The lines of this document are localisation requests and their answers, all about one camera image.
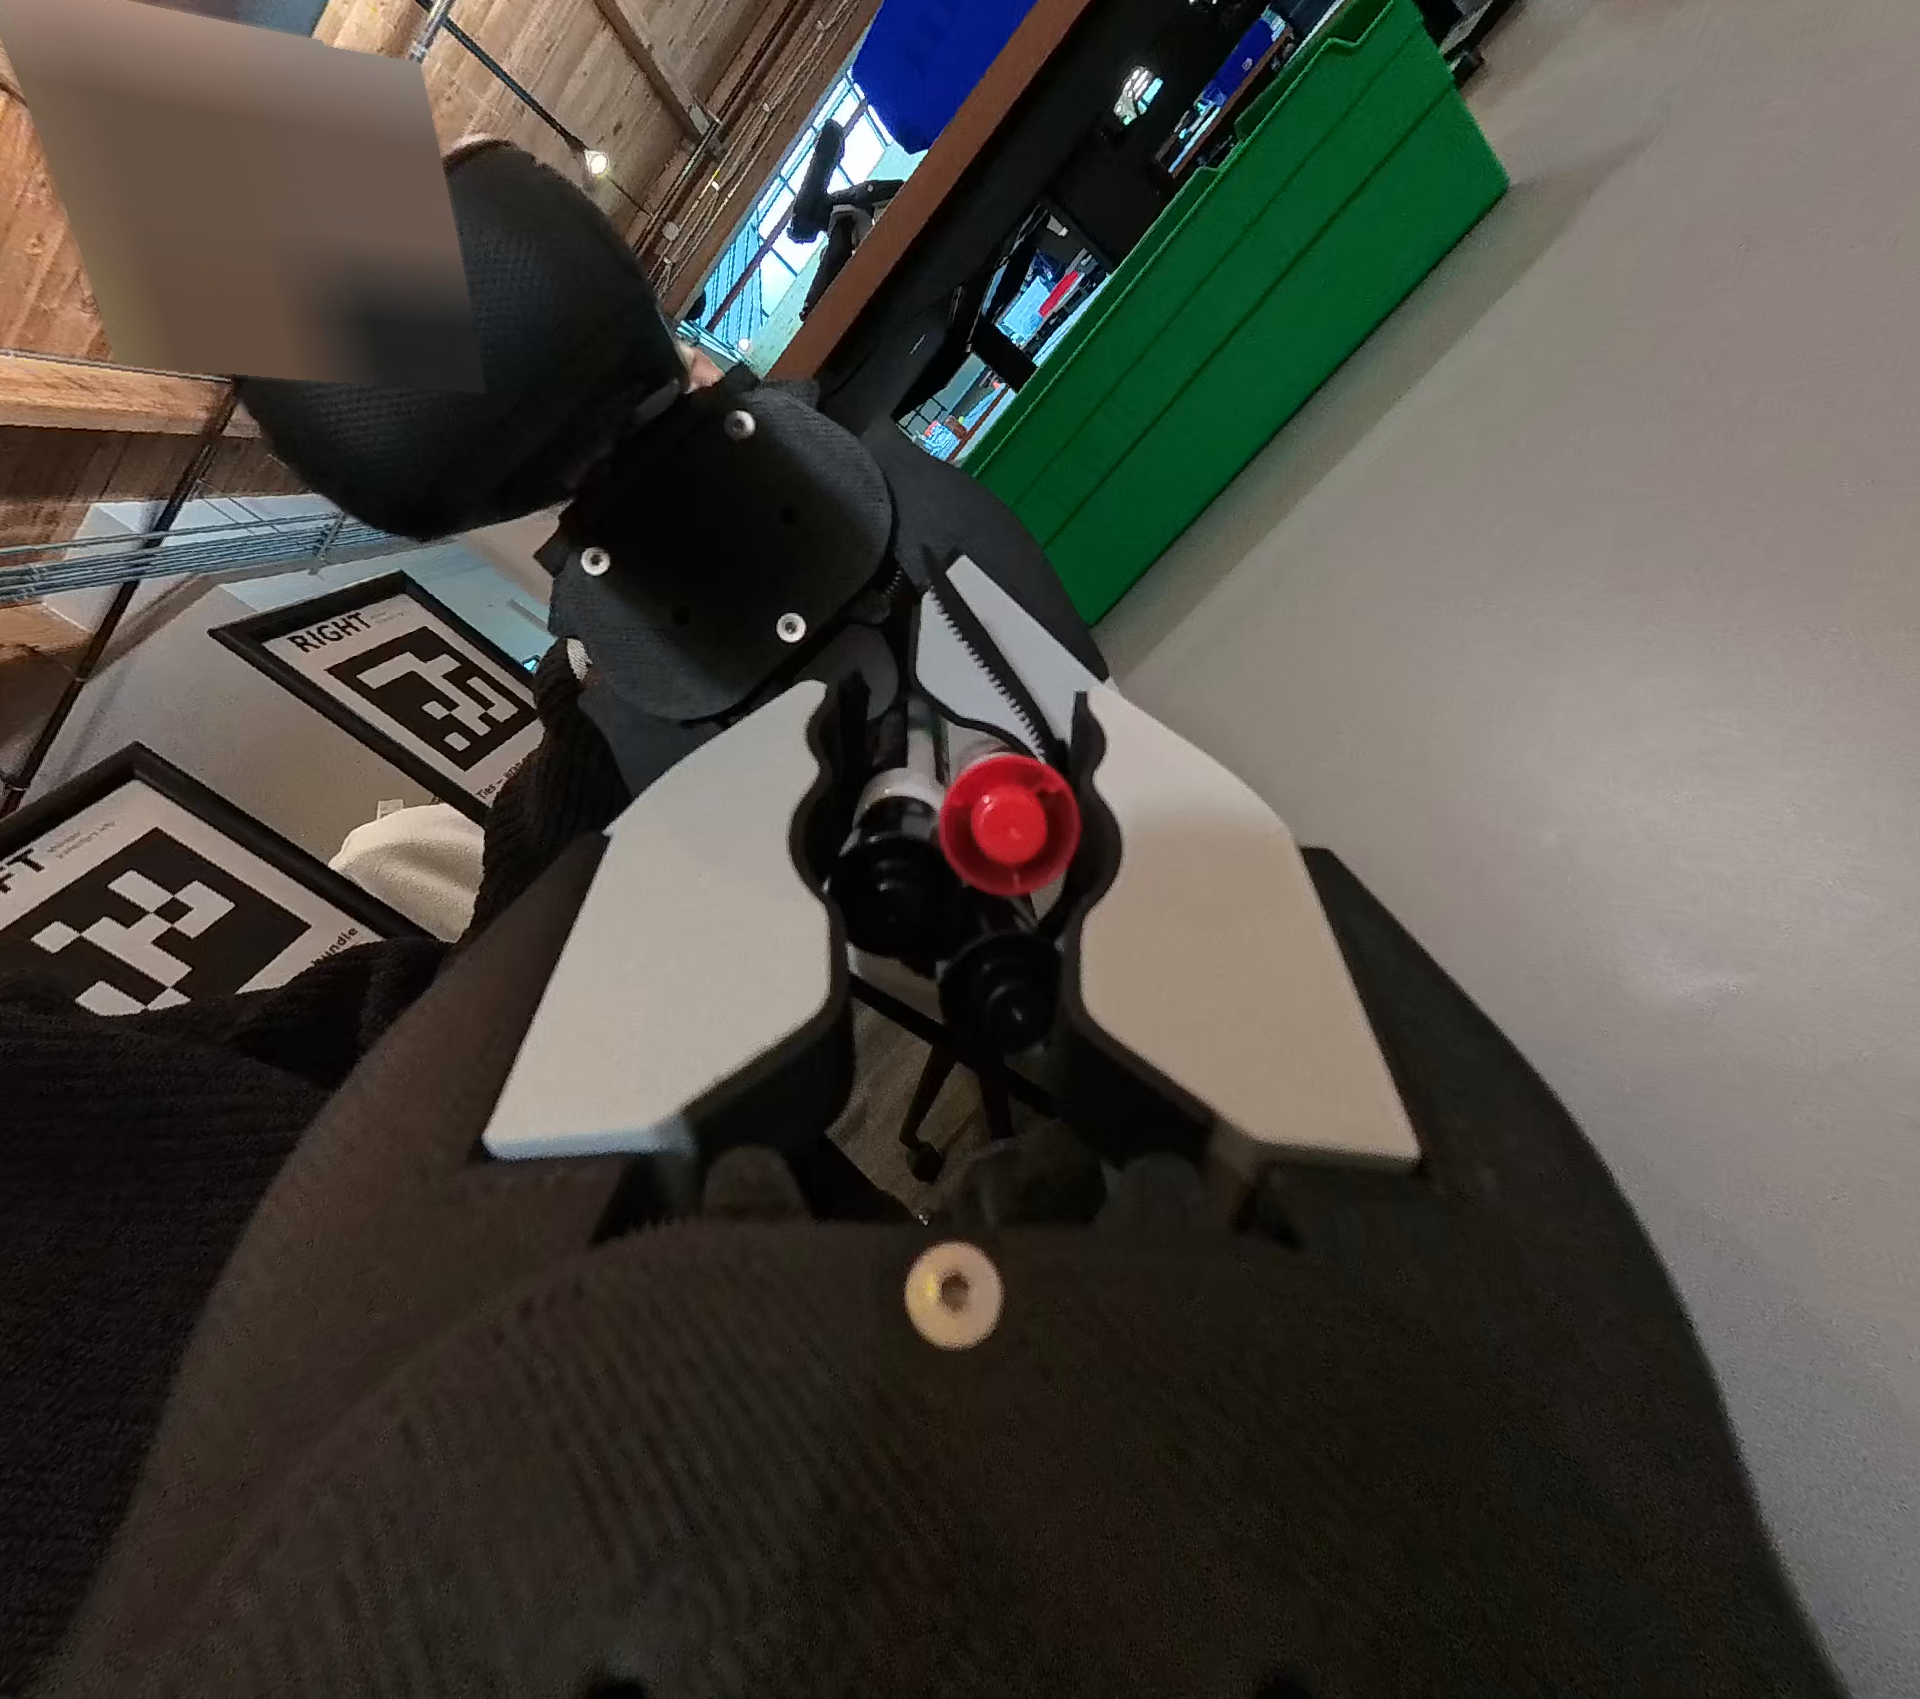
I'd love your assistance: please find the brown wooden desk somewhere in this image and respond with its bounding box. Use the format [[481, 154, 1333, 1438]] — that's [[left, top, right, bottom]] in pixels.
[[766, 0, 1263, 382]]

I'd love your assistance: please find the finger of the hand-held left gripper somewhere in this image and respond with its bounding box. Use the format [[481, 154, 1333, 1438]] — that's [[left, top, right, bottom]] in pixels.
[[908, 552, 1120, 776]]

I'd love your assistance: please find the off-white cloth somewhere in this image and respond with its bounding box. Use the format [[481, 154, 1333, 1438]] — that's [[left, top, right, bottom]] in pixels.
[[330, 808, 491, 945]]

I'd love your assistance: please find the red dry-erase marker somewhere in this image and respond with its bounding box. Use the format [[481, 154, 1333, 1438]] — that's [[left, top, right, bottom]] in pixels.
[[938, 746, 1087, 898]]

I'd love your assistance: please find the black office chair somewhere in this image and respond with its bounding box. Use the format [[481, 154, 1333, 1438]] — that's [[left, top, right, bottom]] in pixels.
[[847, 963, 1054, 1175]]

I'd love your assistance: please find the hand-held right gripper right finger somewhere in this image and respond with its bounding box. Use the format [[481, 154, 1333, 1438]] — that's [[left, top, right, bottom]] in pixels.
[[1064, 685, 1423, 1169]]

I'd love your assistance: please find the framed tag poster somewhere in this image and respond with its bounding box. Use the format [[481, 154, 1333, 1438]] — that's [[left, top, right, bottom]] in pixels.
[[212, 572, 550, 823], [0, 744, 421, 1024]]

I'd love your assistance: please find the black dry-erase marker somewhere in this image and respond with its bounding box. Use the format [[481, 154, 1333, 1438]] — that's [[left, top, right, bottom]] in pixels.
[[938, 924, 1071, 1059], [829, 716, 967, 970]]

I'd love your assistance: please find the green plastic bin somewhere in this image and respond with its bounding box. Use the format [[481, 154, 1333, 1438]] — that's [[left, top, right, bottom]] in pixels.
[[960, 0, 1510, 629]]

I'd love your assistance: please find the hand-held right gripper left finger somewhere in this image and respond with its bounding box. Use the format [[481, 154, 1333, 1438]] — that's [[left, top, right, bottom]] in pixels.
[[481, 685, 861, 1160]]

